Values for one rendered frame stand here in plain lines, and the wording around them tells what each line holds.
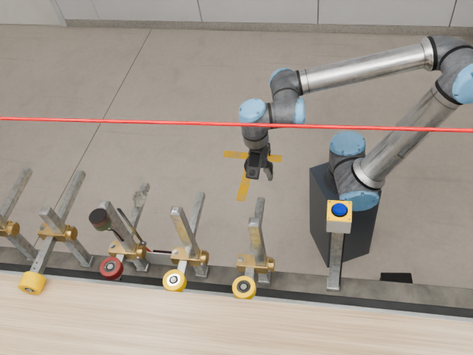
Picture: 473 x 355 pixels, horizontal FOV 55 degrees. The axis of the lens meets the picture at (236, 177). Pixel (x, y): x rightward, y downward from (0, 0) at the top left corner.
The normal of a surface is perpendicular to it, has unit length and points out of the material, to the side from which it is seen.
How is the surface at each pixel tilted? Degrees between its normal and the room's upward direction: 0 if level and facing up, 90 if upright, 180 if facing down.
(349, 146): 5
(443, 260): 0
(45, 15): 90
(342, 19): 90
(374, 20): 90
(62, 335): 0
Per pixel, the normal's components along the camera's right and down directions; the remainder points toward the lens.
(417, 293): -0.13, -0.60
